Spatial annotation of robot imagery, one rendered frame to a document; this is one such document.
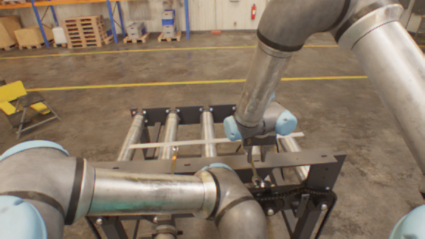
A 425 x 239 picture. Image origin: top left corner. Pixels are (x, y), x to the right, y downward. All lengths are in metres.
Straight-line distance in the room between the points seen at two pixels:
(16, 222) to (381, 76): 0.53
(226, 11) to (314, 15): 9.52
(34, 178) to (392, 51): 0.57
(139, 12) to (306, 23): 9.81
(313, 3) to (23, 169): 0.51
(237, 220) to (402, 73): 0.41
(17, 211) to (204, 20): 9.70
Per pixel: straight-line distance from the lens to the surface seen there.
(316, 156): 1.17
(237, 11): 9.97
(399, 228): 0.34
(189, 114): 1.99
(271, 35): 0.42
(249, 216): 0.53
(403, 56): 0.43
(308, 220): 1.56
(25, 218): 0.33
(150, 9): 10.00
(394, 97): 0.43
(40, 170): 0.42
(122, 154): 1.58
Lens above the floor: 1.90
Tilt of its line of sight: 30 degrees down
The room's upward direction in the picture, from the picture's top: 1 degrees counter-clockwise
